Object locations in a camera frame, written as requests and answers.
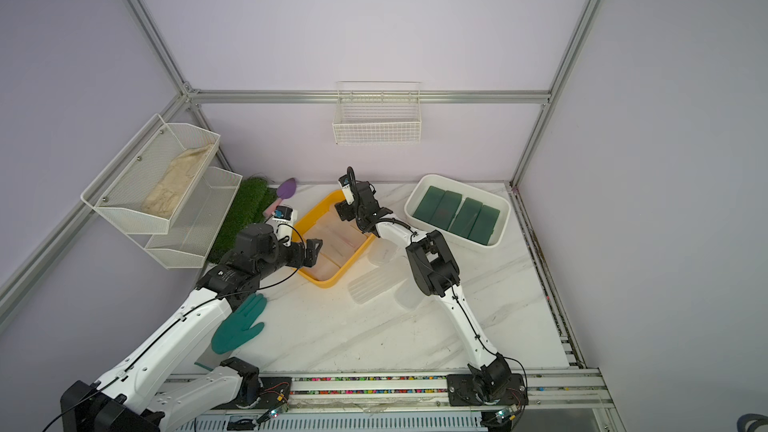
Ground clear pencil case front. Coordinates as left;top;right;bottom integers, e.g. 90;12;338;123
308;213;367;266

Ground clear ribbed pencil case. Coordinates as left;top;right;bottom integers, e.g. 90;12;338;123
348;267;400;305
394;279;426;311

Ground green pencil case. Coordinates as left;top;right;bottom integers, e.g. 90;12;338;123
468;205;500;246
449;198;483;238
412;186;445;223
430;190;463;230

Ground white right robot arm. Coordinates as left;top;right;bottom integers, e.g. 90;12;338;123
335;167;528;413

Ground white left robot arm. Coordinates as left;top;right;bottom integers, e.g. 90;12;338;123
58;223;323;431

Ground yellow plastic storage box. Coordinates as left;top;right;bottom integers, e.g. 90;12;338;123
294;190;376;288

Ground white plastic storage box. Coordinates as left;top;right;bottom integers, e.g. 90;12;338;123
405;174;511;251

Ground green artificial grass roll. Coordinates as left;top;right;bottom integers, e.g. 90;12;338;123
207;177;277;264

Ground purple pink toy shovel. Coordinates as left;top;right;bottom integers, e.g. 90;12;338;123
263;178;297;219

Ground green rubber glove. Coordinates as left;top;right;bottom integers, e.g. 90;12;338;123
211;294;268;355

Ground beige cloth in shelf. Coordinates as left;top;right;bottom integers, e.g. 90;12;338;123
141;144;213;219

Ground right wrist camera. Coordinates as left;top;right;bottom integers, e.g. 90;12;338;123
338;174;355;205

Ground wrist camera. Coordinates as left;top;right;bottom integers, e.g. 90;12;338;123
271;205;296;246
338;174;355;205

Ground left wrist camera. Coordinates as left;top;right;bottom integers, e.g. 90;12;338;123
271;205;296;246

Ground white wire wall basket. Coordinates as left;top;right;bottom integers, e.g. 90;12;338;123
332;81;422;146

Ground white mesh wall shelf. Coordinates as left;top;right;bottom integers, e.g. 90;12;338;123
81;115;242;269

